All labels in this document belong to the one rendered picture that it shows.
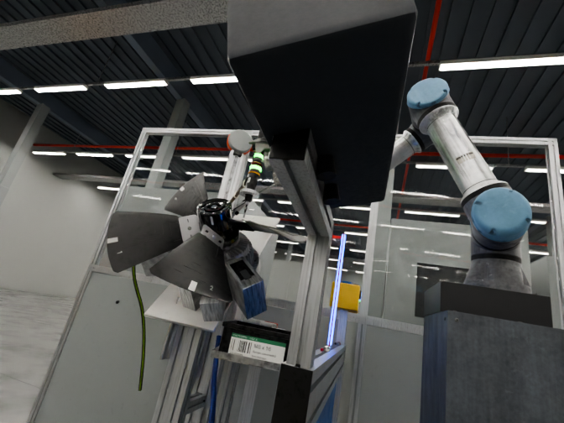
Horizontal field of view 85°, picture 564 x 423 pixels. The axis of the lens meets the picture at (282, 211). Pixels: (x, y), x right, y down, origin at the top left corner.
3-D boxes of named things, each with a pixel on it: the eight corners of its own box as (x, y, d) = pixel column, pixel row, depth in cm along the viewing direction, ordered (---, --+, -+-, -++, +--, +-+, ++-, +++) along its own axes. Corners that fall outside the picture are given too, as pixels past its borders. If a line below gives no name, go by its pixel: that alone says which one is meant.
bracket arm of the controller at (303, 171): (310, 240, 46) (314, 221, 47) (331, 242, 45) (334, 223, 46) (267, 158, 24) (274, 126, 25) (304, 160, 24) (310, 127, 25)
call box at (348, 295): (331, 312, 125) (335, 286, 129) (357, 317, 123) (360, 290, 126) (328, 310, 111) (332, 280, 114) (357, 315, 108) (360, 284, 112)
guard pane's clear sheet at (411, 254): (96, 265, 202) (148, 133, 234) (566, 352, 131) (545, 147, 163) (96, 265, 201) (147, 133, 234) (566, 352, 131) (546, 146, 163)
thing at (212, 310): (204, 322, 99) (209, 305, 105) (222, 321, 98) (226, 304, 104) (199, 304, 95) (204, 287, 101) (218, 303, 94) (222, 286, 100)
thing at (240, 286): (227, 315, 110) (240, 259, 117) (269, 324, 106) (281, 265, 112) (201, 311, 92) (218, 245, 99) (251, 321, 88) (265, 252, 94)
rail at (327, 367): (332, 365, 116) (335, 342, 119) (343, 368, 115) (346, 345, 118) (267, 440, 35) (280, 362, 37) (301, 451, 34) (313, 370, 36)
